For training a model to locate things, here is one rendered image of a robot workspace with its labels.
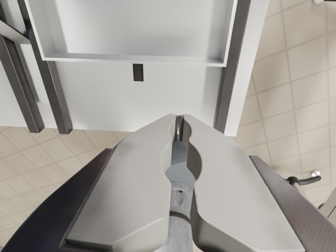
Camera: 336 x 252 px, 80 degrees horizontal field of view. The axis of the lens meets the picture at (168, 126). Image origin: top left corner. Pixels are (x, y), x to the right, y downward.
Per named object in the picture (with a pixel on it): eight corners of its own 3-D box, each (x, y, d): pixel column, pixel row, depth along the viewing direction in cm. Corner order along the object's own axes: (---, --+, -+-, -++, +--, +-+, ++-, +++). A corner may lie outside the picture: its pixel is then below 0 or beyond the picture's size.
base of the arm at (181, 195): (202, 207, 64) (206, 239, 55) (159, 217, 67) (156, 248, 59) (185, 175, 57) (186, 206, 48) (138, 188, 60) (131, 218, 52)
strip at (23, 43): (7, 12, 29) (-29, 15, 24) (27, 13, 29) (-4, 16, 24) (37, 102, 36) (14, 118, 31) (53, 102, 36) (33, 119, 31)
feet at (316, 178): (255, 166, 157) (261, 179, 145) (321, 169, 155) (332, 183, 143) (252, 173, 161) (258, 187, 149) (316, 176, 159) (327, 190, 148)
